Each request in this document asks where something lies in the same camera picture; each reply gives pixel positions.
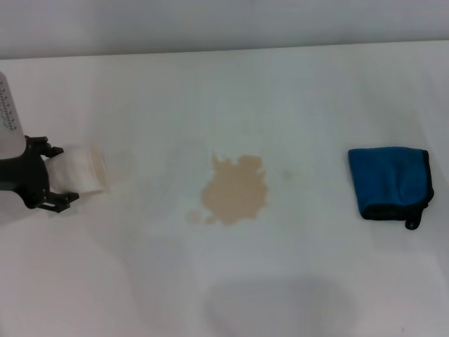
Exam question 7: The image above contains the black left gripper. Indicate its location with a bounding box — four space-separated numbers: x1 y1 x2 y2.
0 134 80 214

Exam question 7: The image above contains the brown water stain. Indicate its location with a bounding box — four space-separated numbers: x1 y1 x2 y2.
185 151 271 227

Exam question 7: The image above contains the white paper cup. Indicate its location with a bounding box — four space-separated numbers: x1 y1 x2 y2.
47 144 108 196

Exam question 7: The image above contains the blue rag with black trim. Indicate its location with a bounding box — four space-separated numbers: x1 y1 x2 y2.
347 146 436 231

